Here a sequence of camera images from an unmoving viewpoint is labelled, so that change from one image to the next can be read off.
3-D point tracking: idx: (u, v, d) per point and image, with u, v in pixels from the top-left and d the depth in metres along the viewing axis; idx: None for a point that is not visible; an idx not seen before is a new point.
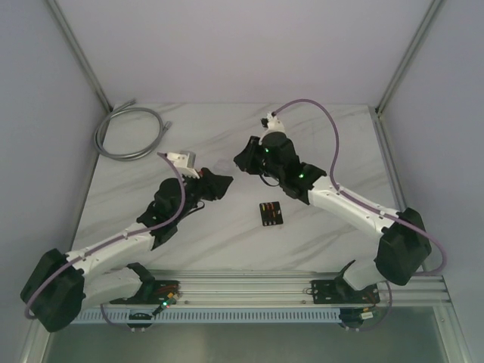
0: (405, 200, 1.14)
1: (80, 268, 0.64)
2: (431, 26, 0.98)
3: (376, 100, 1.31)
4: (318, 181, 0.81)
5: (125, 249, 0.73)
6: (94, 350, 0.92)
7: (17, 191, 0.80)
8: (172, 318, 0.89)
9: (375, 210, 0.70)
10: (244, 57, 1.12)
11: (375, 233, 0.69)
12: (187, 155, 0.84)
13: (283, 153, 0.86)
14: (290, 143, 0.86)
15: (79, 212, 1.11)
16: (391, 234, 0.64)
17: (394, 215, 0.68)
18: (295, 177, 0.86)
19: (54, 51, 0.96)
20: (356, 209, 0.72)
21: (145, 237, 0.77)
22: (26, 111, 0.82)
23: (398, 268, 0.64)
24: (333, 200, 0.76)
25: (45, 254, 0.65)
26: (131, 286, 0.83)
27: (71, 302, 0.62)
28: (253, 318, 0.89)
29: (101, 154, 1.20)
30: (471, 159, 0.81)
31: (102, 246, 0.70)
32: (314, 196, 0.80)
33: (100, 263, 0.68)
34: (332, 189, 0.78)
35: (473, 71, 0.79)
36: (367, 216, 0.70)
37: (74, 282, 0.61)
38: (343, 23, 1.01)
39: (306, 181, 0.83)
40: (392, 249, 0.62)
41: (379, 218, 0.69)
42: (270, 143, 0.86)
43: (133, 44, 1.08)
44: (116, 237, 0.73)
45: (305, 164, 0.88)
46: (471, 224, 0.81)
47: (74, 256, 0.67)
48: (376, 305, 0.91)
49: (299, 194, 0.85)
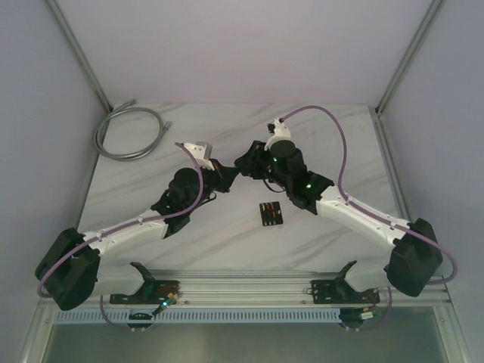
0: (405, 200, 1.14)
1: (96, 248, 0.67)
2: (431, 26, 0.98)
3: (376, 101, 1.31)
4: (324, 193, 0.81)
5: (138, 234, 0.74)
6: (93, 349, 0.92)
7: (17, 190, 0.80)
8: (172, 318, 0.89)
9: (386, 221, 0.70)
10: (244, 57, 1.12)
11: (386, 243, 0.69)
12: (203, 146, 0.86)
13: (292, 162, 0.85)
14: (299, 153, 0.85)
15: (79, 212, 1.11)
16: (402, 246, 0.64)
17: (404, 226, 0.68)
18: (302, 187, 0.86)
19: (54, 51, 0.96)
20: (367, 221, 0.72)
21: (159, 224, 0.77)
22: (26, 110, 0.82)
23: (410, 280, 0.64)
24: (342, 210, 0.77)
25: (64, 234, 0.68)
26: (136, 280, 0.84)
27: (85, 280, 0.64)
28: (252, 318, 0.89)
29: (101, 154, 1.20)
30: (471, 159, 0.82)
31: (118, 228, 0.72)
32: (321, 206, 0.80)
33: (115, 246, 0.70)
34: (340, 200, 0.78)
35: (473, 72, 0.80)
36: (377, 227, 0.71)
37: (90, 262, 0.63)
38: (343, 24, 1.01)
39: (314, 192, 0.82)
40: (403, 261, 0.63)
41: (390, 228, 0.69)
42: (278, 153, 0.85)
43: (134, 44, 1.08)
44: (131, 221, 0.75)
45: (313, 175, 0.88)
46: (471, 224, 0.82)
47: (91, 236, 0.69)
48: (376, 305, 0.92)
49: (306, 205, 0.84)
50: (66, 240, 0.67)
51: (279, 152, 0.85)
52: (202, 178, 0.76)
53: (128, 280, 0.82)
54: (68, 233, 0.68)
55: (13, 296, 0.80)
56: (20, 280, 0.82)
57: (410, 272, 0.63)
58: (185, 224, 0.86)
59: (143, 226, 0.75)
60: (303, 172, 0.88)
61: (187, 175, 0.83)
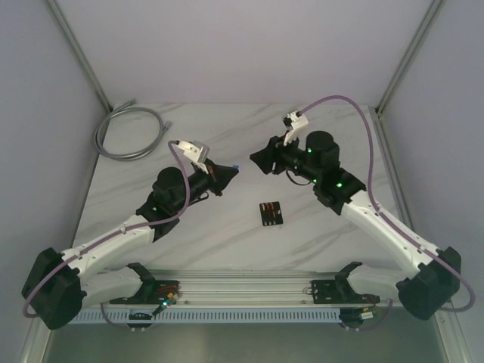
0: (405, 200, 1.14)
1: (76, 268, 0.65)
2: (431, 26, 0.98)
3: (376, 100, 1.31)
4: (355, 196, 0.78)
5: (122, 243, 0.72)
6: (94, 349, 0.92)
7: (16, 190, 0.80)
8: (173, 318, 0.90)
9: (415, 243, 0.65)
10: (244, 57, 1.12)
11: (411, 267, 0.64)
12: (200, 149, 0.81)
13: (328, 157, 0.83)
14: (336, 149, 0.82)
15: (79, 212, 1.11)
16: (426, 274, 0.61)
17: (434, 252, 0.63)
18: (332, 184, 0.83)
19: (54, 51, 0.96)
20: (395, 237, 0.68)
21: (145, 230, 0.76)
22: (26, 111, 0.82)
23: (426, 304, 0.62)
24: (370, 220, 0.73)
25: (43, 253, 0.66)
26: (131, 286, 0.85)
27: (68, 301, 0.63)
28: (252, 318, 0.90)
29: (101, 154, 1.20)
30: (471, 159, 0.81)
31: (98, 243, 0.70)
32: (349, 209, 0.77)
33: (97, 261, 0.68)
34: (370, 209, 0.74)
35: (473, 72, 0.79)
36: (404, 246, 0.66)
37: (70, 283, 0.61)
38: (343, 24, 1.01)
39: (344, 192, 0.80)
40: (425, 289, 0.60)
41: (417, 252, 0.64)
42: (315, 144, 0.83)
43: (134, 44, 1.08)
44: (114, 231, 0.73)
45: (345, 173, 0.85)
46: (471, 224, 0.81)
47: (70, 255, 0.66)
48: (376, 305, 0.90)
49: (332, 203, 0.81)
50: (45, 260, 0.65)
51: (318, 144, 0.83)
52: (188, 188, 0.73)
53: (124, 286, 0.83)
54: (47, 252, 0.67)
55: (13, 296, 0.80)
56: (20, 280, 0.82)
57: (426, 298, 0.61)
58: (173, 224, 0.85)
59: (125, 235, 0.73)
60: (336, 169, 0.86)
61: (173, 175, 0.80)
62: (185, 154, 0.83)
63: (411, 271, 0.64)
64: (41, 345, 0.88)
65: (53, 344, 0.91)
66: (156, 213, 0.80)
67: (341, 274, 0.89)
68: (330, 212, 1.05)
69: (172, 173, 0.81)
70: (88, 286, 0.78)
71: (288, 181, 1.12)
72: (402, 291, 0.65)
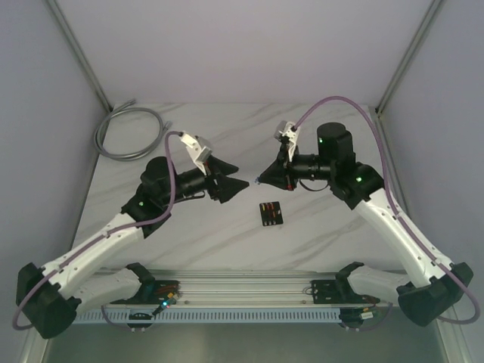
0: (405, 200, 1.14)
1: (56, 283, 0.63)
2: (431, 27, 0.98)
3: (376, 100, 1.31)
4: (374, 193, 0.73)
5: (106, 249, 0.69)
6: (94, 349, 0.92)
7: (17, 191, 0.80)
8: (172, 317, 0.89)
9: (430, 255, 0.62)
10: (243, 57, 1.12)
11: (421, 277, 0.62)
12: (204, 149, 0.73)
13: (341, 148, 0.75)
14: (349, 136, 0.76)
15: (79, 212, 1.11)
16: (437, 287, 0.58)
17: (448, 267, 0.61)
18: (349, 177, 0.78)
19: (54, 51, 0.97)
20: (410, 246, 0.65)
21: (129, 232, 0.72)
22: (26, 112, 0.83)
23: (429, 314, 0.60)
24: (386, 222, 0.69)
25: (24, 269, 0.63)
26: (130, 288, 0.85)
27: (54, 317, 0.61)
28: (253, 318, 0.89)
29: (101, 154, 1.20)
30: (471, 158, 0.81)
31: (79, 252, 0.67)
32: (366, 208, 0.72)
33: (79, 271, 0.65)
34: (389, 210, 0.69)
35: (473, 72, 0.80)
36: (417, 257, 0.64)
37: (53, 300, 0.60)
38: (342, 24, 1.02)
39: (362, 187, 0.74)
40: (434, 302, 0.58)
41: (431, 264, 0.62)
42: (326, 134, 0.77)
43: (134, 44, 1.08)
44: (96, 238, 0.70)
45: (361, 166, 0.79)
46: (471, 224, 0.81)
47: (51, 270, 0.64)
48: (376, 305, 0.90)
49: (348, 197, 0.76)
50: (26, 277, 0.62)
51: (330, 131, 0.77)
52: (172, 187, 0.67)
53: (122, 289, 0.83)
54: (26, 270, 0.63)
55: (13, 295, 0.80)
56: None
57: (430, 309, 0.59)
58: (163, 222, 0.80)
59: (109, 240, 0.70)
60: (352, 161, 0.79)
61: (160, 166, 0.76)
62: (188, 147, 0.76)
63: (423, 283, 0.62)
64: (41, 345, 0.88)
65: (53, 343, 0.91)
66: (143, 210, 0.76)
67: (341, 274, 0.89)
68: (330, 212, 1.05)
69: (159, 165, 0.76)
70: (82, 292, 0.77)
71: None
72: (402, 301, 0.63)
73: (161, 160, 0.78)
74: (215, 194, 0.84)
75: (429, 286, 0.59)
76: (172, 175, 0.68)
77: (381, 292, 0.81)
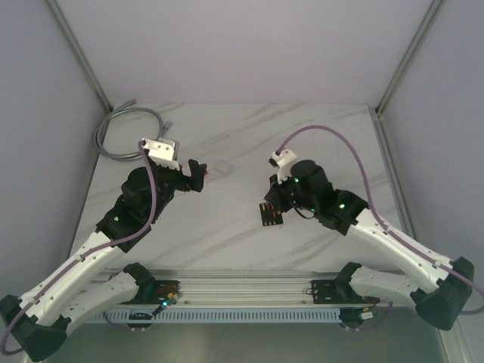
0: (405, 200, 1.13)
1: (32, 315, 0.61)
2: (431, 27, 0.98)
3: (376, 100, 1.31)
4: (361, 215, 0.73)
5: (84, 271, 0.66)
6: (94, 350, 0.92)
7: (17, 190, 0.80)
8: (172, 317, 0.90)
9: (429, 259, 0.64)
10: (243, 57, 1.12)
11: (428, 283, 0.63)
12: (172, 145, 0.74)
13: (314, 182, 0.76)
14: (320, 169, 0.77)
15: (79, 212, 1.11)
16: (448, 290, 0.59)
17: (450, 266, 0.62)
18: (332, 206, 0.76)
19: (54, 51, 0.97)
20: (407, 254, 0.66)
21: (106, 252, 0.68)
22: (26, 111, 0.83)
23: (447, 318, 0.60)
24: (380, 239, 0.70)
25: (3, 300, 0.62)
26: (126, 293, 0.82)
27: (39, 344, 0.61)
28: (252, 318, 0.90)
29: (101, 154, 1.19)
30: (470, 158, 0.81)
31: (54, 280, 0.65)
32: (357, 232, 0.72)
33: (57, 300, 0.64)
34: (378, 227, 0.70)
35: (473, 72, 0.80)
36: (418, 264, 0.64)
37: (33, 332, 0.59)
38: (342, 24, 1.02)
39: (347, 212, 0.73)
40: (449, 305, 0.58)
41: (432, 267, 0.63)
42: (299, 172, 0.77)
43: (133, 44, 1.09)
44: (70, 263, 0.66)
45: (339, 192, 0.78)
46: (470, 224, 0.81)
47: (26, 302, 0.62)
48: (376, 305, 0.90)
49: (337, 225, 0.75)
50: (5, 308, 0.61)
51: (301, 169, 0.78)
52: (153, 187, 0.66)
53: (119, 296, 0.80)
54: (6, 300, 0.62)
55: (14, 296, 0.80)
56: (20, 279, 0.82)
57: (448, 314, 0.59)
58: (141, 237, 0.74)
59: (85, 263, 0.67)
60: (329, 190, 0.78)
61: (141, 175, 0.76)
62: (153, 155, 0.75)
63: (431, 288, 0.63)
64: None
65: None
66: (120, 224, 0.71)
67: (342, 278, 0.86)
68: None
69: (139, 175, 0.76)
70: (72, 308, 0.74)
71: None
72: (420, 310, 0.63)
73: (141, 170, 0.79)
74: (190, 185, 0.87)
75: (439, 290, 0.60)
76: (153, 182, 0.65)
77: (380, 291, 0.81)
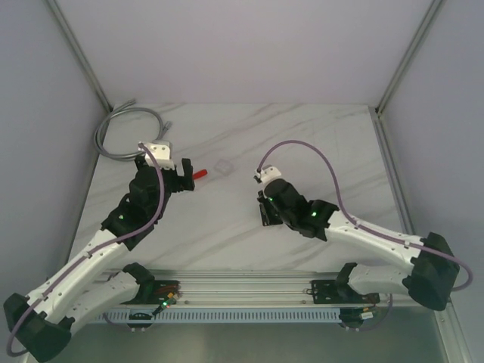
0: (405, 200, 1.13)
1: (41, 311, 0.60)
2: (431, 27, 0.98)
3: (376, 100, 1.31)
4: (332, 218, 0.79)
5: (91, 268, 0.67)
6: (94, 350, 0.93)
7: (17, 190, 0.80)
8: (172, 318, 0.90)
9: (400, 241, 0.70)
10: (243, 57, 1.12)
11: (404, 264, 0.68)
12: (168, 145, 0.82)
13: (286, 199, 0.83)
14: (290, 186, 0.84)
15: (79, 212, 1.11)
16: (424, 266, 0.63)
17: (419, 244, 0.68)
18: (307, 217, 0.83)
19: (54, 51, 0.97)
20: (379, 242, 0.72)
21: (112, 249, 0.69)
22: (27, 111, 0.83)
23: (439, 296, 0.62)
24: (353, 234, 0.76)
25: (8, 299, 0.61)
26: (127, 293, 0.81)
27: (47, 342, 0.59)
28: (253, 318, 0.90)
29: (101, 154, 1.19)
30: (470, 158, 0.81)
31: (63, 277, 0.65)
32: (331, 234, 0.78)
33: (65, 296, 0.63)
34: (349, 224, 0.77)
35: (473, 71, 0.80)
36: (391, 248, 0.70)
37: (43, 327, 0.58)
38: (342, 24, 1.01)
39: (320, 218, 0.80)
40: (429, 280, 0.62)
41: (404, 248, 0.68)
42: (271, 190, 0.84)
43: (133, 45, 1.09)
44: (78, 260, 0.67)
45: (312, 203, 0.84)
46: (470, 224, 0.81)
47: (35, 299, 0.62)
48: (376, 305, 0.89)
49: (314, 233, 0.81)
50: (11, 307, 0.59)
51: (272, 187, 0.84)
52: (162, 185, 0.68)
53: (122, 295, 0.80)
54: (11, 299, 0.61)
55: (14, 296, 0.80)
56: (20, 279, 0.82)
57: (433, 292, 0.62)
58: (145, 234, 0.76)
59: (91, 260, 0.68)
60: (302, 203, 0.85)
61: (147, 174, 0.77)
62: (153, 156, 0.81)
63: (407, 268, 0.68)
64: None
65: None
66: (125, 221, 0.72)
67: (341, 280, 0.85)
68: None
69: (144, 175, 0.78)
70: (76, 308, 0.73)
71: (289, 180, 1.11)
72: (413, 293, 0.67)
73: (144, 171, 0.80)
74: (184, 185, 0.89)
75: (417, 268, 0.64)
76: (162, 181, 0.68)
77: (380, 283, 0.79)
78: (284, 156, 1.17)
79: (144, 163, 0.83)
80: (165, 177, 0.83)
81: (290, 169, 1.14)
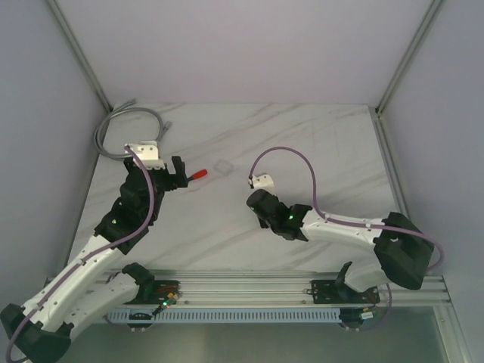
0: (405, 200, 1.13)
1: (38, 321, 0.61)
2: (431, 26, 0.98)
3: (376, 100, 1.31)
4: (306, 217, 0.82)
5: (85, 275, 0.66)
6: (94, 350, 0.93)
7: (17, 190, 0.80)
8: (172, 318, 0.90)
9: (362, 224, 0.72)
10: (243, 57, 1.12)
11: (369, 245, 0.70)
12: (156, 144, 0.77)
13: (265, 206, 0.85)
14: (267, 193, 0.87)
15: (79, 212, 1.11)
16: (383, 243, 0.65)
17: (380, 223, 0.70)
18: (286, 220, 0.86)
19: (54, 51, 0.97)
20: (345, 230, 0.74)
21: (106, 255, 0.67)
22: (27, 111, 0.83)
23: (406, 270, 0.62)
24: (324, 229, 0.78)
25: (6, 309, 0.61)
26: (126, 295, 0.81)
27: (47, 349, 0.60)
28: (253, 318, 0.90)
29: (101, 154, 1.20)
30: (470, 157, 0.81)
31: (57, 285, 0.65)
32: (307, 232, 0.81)
33: (60, 305, 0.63)
34: (320, 219, 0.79)
35: (472, 71, 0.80)
36: (356, 233, 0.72)
37: (39, 336, 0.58)
38: (342, 24, 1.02)
39: (296, 220, 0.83)
40: (388, 255, 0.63)
41: (367, 230, 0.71)
42: (250, 200, 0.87)
43: (134, 45, 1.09)
44: (72, 268, 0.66)
45: (291, 206, 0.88)
46: (469, 224, 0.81)
47: (31, 309, 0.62)
48: (376, 305, 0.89)
49: (295, 234, 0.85)
50: (8, 318, 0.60)
51: (252, 197, 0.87)
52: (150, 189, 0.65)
53: (119, 297, 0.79)
54: (8, 309, 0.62)
55: (14, 296, 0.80)
56: (21, 279, 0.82)
57: (399, 266, 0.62)
58: (141, 237, 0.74)
59: (85, 267, 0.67)
60: (283, 209, 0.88)
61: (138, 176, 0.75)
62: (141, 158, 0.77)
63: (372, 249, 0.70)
64: None
65: None
66: (119, 227, 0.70)
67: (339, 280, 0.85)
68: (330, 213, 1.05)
69: (135, 177, 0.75)
70: (74, 314, 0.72)
71: (289, 180, 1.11)
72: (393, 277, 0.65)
73: (134, 173, 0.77)
74: (177, 183, 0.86)
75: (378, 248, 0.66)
76: (149, 181, 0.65)
77: (367, 275, 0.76)
78: (284, 156, 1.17)
79: (134, 165, 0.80)
80: (156, 177, 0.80)
81: (290, 169, 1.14)
